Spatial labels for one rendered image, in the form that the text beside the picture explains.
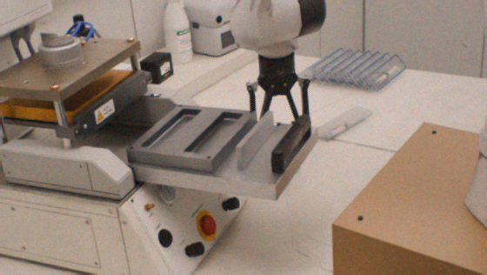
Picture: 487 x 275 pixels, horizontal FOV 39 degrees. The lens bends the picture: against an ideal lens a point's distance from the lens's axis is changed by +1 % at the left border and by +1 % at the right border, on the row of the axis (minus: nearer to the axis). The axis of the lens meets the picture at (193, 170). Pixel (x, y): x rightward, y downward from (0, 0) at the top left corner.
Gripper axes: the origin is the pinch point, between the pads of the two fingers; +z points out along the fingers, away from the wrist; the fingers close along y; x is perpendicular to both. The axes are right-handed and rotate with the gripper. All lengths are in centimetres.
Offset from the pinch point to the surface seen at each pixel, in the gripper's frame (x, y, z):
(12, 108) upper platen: -19, -51, -22
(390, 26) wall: 199, 81, 44
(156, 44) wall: 90, -30, 4
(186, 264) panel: -34.6, -22.3, 5.4
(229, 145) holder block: -31.2, -12.5, -15.9
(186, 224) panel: -28.6, -21.6, 0.7
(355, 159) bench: 2.1, 17.0, 8.0
